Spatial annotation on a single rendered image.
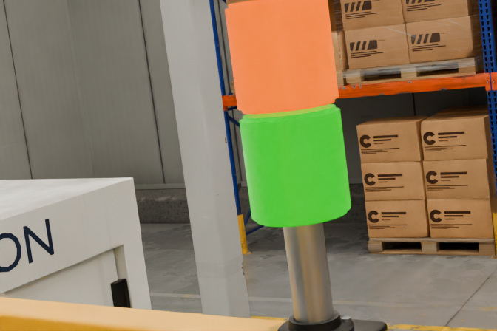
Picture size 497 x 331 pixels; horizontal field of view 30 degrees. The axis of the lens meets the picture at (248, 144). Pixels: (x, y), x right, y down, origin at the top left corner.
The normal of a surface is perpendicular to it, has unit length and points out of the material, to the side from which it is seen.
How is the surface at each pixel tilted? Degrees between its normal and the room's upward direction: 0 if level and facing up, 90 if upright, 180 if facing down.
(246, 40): 90
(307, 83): 90
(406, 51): 90
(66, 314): 0
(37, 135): 90
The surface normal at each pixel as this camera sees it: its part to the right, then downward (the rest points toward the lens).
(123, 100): -0.49, 0.18
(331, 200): 0.56, 0.04
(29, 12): 0.87, -0.04
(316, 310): 0.20, 0.10
